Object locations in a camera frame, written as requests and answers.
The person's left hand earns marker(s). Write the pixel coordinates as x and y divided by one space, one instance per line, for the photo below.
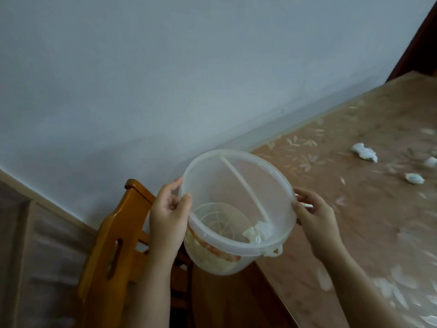
165 225

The person's right hand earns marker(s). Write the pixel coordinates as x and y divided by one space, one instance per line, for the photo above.
319 228

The person's right thumb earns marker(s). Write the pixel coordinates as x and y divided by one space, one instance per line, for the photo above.
298 211

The person's left thumb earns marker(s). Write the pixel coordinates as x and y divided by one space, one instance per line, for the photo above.
183 205

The translucent plastic bucket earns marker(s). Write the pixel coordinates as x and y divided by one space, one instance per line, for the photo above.
235 187

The person's left forearm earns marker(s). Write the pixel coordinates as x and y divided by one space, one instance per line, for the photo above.
153 293

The person's right forearm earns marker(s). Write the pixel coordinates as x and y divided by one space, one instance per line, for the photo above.
355 293

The crumpled white tissue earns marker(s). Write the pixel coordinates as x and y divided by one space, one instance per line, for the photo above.
365 152
431 162
259 231
414 178

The floral plastic tablecloth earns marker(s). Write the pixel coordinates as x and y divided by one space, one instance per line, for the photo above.
368 208

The orange wooden chair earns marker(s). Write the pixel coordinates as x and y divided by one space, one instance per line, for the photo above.
109 242

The dark brown door frame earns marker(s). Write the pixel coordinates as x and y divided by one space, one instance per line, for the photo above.
418 47

